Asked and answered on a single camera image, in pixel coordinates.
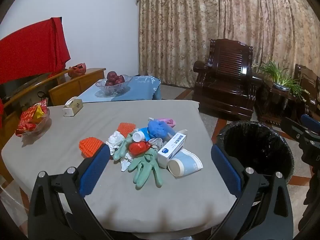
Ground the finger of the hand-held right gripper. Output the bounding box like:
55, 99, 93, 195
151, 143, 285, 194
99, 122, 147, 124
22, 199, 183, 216
280, 117, 310, 143
301, 114, 320, 133

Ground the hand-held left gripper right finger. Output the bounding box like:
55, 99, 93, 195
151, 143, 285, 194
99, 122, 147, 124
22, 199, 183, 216
207, 144, 294, 240

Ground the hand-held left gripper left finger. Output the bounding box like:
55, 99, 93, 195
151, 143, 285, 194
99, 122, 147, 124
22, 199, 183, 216
27, 144, 113, 240

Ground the black lined trash bin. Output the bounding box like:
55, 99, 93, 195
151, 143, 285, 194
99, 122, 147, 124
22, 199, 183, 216
216, 120, 295, 184

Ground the blue cover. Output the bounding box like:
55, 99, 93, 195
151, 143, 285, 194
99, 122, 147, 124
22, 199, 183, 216
147, 120, 175, 140

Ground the orange foam fruit net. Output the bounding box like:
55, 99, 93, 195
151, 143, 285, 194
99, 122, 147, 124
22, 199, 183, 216
79, 137, 104, 158
117, 122, 137, 138

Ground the dark wooden side table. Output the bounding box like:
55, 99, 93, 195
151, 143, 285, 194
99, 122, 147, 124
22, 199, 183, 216
255, 77, 300, 125

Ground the green rubber glove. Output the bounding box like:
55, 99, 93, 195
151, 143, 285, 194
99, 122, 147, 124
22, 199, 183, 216
112, 134, 135, 161
128, 148, 163, 190

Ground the dark wooden armchair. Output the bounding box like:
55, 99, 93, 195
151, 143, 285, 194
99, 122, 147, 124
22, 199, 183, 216
193, 39, 263, 120
287, 64, 320, 120

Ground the white crumpled tissue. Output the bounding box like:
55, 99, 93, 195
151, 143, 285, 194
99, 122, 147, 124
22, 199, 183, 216
106, 131, 125, 155

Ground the white and blue paper cup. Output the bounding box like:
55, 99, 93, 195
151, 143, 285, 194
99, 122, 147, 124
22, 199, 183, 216
167, 148, 203, 178

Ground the ceramic plant pot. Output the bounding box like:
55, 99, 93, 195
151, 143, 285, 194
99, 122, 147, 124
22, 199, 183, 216
274, 81, 290, 92

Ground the red shiny wrapper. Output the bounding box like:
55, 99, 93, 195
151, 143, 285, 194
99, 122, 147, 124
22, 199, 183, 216
129, 141, 152, 157

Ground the white and blue carton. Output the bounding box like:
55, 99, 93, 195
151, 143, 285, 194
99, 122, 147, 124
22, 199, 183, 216
157, 129, 188, 168

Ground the green potted plant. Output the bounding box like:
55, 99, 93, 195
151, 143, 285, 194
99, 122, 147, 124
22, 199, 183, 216
255, 61, 307, 98

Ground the white tissue box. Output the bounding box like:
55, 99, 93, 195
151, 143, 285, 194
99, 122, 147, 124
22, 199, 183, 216
62, 97, 83, 117

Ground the grey crumpled paper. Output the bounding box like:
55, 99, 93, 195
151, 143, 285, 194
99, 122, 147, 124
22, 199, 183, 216
150, 138, 164, 152

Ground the pink plastic item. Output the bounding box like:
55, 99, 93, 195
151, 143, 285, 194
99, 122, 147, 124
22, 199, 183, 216
156, 116, 177, 127

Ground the glass fruit bowl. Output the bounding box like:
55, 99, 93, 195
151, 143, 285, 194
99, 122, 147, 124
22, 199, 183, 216
95, 74, 133, 96

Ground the curved wooden chair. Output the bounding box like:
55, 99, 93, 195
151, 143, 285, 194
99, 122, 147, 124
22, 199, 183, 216
0, 69, 75, 183

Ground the light blue tablecloth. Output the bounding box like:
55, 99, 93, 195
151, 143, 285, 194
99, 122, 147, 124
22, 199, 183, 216
75, 75, 162, 103

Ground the red cloth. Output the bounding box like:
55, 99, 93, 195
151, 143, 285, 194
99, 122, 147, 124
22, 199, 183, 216
0, 17, 71, 85

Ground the beige patterned curtain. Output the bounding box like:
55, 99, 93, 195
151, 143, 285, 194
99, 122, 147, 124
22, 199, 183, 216
136, 0, 320, 90

